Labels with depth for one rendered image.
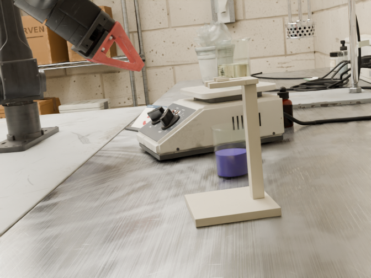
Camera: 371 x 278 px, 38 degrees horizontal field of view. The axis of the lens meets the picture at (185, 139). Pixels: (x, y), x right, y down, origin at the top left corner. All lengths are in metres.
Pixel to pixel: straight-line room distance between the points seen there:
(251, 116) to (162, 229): 0.13
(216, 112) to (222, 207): 0.27
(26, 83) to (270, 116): 0.46
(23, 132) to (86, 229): 0.55
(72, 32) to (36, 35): 2.27
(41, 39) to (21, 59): 2.04
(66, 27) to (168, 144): 0.23
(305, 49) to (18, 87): 2.43
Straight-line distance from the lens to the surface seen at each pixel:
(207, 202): 0.53
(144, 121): 1.05
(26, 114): 1.04
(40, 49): 3.07
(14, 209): 0.63
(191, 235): 0.47
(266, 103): 0.79
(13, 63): 1.02
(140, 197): 0.60
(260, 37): 3.24
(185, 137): 0.75
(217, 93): 0.77
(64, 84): 3.42
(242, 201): 0.52
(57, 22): 0.81
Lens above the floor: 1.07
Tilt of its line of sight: 11 degrees down
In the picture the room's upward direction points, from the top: 6 degrees counter-clockwise
